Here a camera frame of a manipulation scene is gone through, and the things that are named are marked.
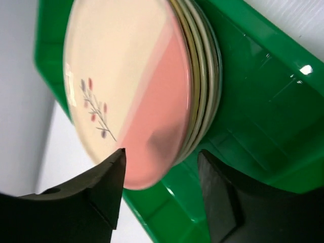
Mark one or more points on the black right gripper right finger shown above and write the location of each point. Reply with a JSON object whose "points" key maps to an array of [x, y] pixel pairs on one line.
{"points": [[242, 209]]}

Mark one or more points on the cream plate pink section back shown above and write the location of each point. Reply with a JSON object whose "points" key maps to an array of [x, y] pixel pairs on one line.
{"points": [[128, 80]]}

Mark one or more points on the cream plate green section front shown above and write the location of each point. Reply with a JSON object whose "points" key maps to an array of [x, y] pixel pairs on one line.
{"points": [[197, 133]]}

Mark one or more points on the cream plate yellow section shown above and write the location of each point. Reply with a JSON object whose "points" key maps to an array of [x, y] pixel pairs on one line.
{"points": [[194, 83]]}

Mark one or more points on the cream plate green section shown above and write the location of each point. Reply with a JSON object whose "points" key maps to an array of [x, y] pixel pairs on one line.
{"points": [[197, 133], [214, 63]]}

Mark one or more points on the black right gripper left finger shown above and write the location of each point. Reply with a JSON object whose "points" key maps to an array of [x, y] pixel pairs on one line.
{"points": [[83, 209]]}

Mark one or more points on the green plastic bin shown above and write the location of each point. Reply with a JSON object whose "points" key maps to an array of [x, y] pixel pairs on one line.
{"points": [[268, 125]]}

